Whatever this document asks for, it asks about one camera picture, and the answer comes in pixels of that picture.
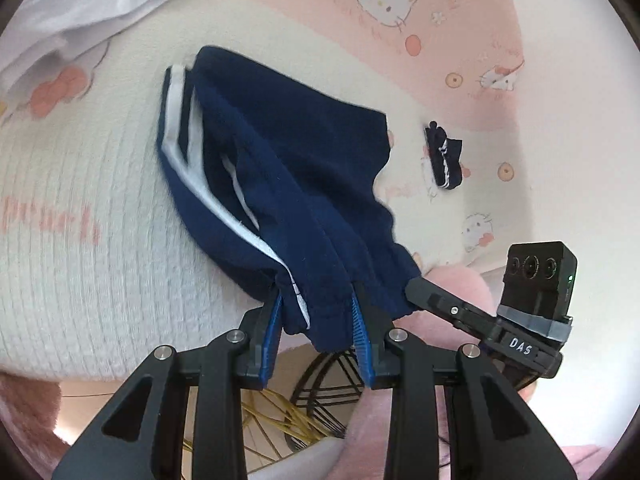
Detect pink cartoon printed bed sheet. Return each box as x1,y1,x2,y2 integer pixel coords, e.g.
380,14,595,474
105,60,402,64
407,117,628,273
0,0,631,381

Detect person's pink clothing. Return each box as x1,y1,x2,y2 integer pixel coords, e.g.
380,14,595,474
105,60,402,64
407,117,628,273
345,265,616,480

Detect small navy striped sock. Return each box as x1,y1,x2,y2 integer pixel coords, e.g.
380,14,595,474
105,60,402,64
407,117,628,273
424,121,463,190

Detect black wire rack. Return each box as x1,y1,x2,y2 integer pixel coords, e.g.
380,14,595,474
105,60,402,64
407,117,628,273
290,350,366,461

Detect pink fluffy blanket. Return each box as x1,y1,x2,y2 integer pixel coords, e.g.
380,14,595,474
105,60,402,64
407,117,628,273
0,372,81,453

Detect navy pants with white stripes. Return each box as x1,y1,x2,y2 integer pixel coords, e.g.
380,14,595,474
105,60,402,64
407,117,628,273
157,46,423,352

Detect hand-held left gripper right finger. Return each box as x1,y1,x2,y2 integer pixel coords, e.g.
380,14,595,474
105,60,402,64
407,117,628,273
351,282,578,480

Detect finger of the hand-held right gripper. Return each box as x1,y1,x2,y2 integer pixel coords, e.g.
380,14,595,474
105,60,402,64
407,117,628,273
405,277,501,341

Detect white garment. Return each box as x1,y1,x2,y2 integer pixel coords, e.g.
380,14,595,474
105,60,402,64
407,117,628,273
0,0,201,92

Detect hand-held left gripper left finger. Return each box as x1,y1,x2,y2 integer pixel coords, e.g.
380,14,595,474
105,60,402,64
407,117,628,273
50,292,286,480

